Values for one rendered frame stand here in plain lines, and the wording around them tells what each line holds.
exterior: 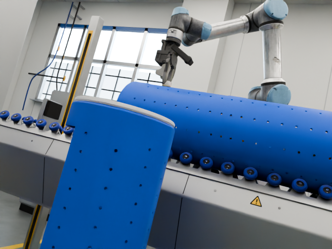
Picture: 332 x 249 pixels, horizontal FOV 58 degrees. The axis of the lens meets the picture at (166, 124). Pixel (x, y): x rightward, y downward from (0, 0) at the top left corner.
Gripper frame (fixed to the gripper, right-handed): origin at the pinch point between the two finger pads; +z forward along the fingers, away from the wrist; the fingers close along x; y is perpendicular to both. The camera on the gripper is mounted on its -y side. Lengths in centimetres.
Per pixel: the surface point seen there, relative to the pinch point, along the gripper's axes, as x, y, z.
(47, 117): 8, 52, 27
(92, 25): -24, 68, -36
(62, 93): -157, 195, -12
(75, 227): 61, -15, 51
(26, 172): 17, 45, 52
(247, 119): 19.5, -39.6, 13.2
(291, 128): 20, -53, 14
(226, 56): -279, 42, -128
